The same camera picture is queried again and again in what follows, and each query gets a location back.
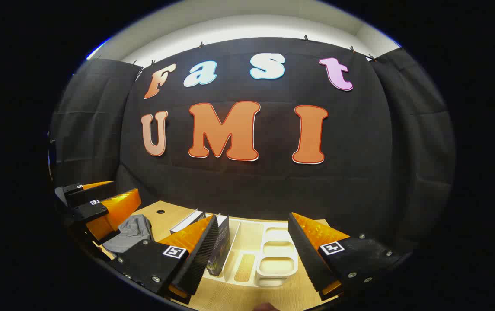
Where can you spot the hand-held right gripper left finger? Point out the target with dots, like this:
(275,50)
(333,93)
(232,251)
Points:
(202,250)

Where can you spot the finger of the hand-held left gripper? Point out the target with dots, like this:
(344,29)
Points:
(113,211)
(87,192)

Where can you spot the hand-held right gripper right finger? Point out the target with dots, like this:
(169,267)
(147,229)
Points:
(305,250)

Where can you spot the blue cover book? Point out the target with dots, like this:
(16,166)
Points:
(221,246)

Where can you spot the grey schoolbag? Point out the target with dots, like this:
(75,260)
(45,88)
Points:
(131,233)

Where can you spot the white bookshelf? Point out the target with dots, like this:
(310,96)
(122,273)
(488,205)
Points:
(273,255)

